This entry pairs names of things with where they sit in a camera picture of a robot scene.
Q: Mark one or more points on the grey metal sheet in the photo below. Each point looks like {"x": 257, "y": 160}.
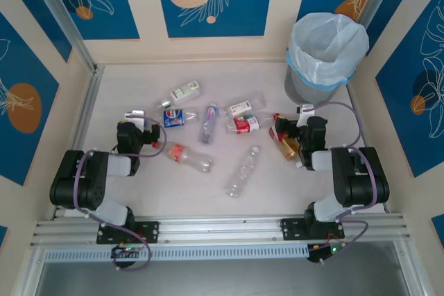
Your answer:
{"x": 222, "y": 278}

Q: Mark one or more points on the white red label plastic bottle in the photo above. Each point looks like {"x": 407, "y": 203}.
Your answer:
{"x": 239, "y": 108}

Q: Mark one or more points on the grey round bin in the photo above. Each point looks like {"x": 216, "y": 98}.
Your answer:
{"x": 305, "y": 93}

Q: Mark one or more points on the purple label plastic bottle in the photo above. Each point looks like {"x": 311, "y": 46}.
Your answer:
{"x": 209, "y": 119}

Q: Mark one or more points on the clear unlabelled white cap bottle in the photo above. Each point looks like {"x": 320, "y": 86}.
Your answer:
{"x": 243, "y": 171}

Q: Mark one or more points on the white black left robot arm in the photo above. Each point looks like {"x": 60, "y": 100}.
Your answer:
{"x": 79, "y": 185}

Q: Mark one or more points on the green label plastic bottle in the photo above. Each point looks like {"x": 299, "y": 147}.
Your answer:
{"x": 185, "y": 91}

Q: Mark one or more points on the aluminium rail frame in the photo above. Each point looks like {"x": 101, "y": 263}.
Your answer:
{"x": 222, "y": 226}

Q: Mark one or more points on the blue Pepsi label plastic bottle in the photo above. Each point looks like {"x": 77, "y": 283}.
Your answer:
{"x": 173, "y": 117}

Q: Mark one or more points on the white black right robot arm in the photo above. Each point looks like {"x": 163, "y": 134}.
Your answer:
{"x": 360, "y": 178}

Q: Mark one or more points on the orange label red cap bottle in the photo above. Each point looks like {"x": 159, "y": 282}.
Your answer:
{"x": 180, "y": 154}

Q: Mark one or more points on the aluminium side rail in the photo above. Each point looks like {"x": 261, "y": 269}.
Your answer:
{"x": 83, "y": 112}

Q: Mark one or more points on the trash bin with plastic liner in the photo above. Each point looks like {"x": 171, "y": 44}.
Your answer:
{"x": 312, "y": 60}

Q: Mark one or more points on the amber liquid plastic bottle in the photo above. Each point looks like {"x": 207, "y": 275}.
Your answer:
{"x": 286, "y": 148}

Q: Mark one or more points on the black controller board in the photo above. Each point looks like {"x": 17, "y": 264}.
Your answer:
{"x": 125, "y": 250}
{"x": 322, "y": 252}

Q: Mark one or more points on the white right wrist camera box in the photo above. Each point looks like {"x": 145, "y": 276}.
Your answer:
{"x": 306, "y": 113}

